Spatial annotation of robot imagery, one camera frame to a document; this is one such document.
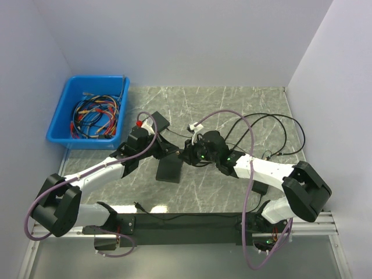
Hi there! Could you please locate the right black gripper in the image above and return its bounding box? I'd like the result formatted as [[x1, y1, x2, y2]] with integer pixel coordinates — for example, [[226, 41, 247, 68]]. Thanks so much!
[[178, 135, 219, 165]]

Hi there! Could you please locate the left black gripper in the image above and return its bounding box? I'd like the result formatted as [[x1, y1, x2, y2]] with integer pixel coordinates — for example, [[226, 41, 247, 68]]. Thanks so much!
[[137, 130, 179, 160]]

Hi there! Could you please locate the black network switch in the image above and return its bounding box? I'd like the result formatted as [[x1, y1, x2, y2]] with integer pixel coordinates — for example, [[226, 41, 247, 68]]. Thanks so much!
[[149, 111, 170, 133], [156, 153, 183, 184]]

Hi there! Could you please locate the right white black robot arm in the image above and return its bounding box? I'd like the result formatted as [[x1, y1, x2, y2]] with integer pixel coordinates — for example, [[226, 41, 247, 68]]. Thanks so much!
[[178, 131, 332, 232]]

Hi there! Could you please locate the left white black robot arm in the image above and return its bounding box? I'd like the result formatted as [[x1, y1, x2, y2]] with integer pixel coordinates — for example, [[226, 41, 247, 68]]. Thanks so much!
[[28, 128, 180, 237]]

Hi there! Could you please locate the black power adapter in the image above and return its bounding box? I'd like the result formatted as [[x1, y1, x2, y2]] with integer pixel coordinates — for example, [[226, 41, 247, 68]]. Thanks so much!
[[252, 181, 269, 196]]

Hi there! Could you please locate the blue plastic bin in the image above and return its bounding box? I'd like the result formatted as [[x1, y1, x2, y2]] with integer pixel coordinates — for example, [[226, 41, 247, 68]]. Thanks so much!
[[46, 75, 130, 150]]

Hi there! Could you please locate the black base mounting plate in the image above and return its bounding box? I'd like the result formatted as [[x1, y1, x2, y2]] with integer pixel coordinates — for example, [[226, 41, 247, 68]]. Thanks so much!
[[81, 212, 291, 251]]

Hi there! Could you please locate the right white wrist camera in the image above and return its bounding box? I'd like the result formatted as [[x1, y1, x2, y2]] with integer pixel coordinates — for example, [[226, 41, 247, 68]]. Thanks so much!
[[187, 122, 204, 145]]

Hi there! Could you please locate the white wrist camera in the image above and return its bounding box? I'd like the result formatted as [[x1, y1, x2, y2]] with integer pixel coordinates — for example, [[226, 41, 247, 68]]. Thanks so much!
[[136, 117, 155, 135], [187, 122, 204, 145]]

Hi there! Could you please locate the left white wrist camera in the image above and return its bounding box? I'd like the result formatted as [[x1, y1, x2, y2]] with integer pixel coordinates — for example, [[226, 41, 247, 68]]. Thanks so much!
[[136, 117, 155, 135]]

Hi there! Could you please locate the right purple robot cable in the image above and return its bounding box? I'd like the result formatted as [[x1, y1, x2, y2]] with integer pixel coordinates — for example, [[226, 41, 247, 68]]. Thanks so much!
[[193, 109, 294, 271]]

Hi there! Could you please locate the bundle of coloured cables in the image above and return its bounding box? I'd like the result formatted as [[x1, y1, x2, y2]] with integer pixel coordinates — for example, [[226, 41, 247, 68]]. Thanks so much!
[[69, 91, 123, 140]]

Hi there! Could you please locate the aluminium rail frame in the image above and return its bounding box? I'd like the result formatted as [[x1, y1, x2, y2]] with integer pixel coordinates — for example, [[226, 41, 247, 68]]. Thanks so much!
[[17, 84, 354, 279]]

